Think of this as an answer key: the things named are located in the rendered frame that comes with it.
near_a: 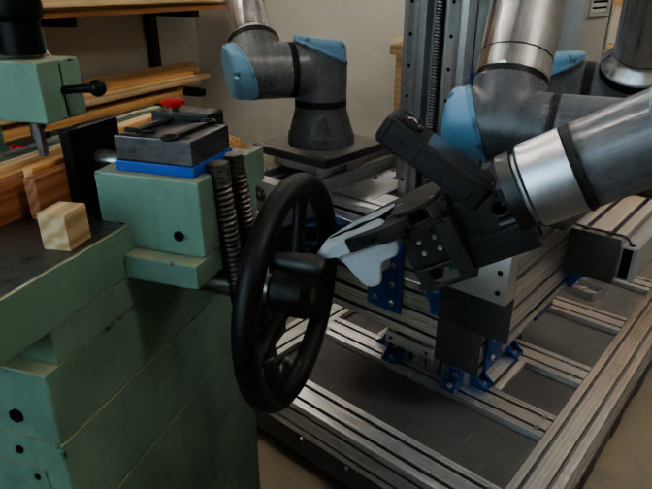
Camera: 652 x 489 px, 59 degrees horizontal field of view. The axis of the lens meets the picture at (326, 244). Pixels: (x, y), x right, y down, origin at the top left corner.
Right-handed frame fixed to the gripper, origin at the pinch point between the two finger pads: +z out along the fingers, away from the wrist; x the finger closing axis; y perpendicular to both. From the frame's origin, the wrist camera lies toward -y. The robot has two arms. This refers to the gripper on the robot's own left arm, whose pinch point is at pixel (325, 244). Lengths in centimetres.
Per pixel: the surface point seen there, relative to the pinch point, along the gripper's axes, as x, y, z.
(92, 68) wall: 251, -98, 219
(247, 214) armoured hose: 7.4, -5.3, 11.4
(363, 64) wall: 338, -21, 89
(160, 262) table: -2.6, -6.0, 18.0
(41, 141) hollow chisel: 5.0, -25.3, 31.2
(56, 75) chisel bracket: 4.8, -30.2, 23.1
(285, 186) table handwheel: 3.2, -6.8, 2.6
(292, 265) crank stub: -3.6, -0.2, 2.5
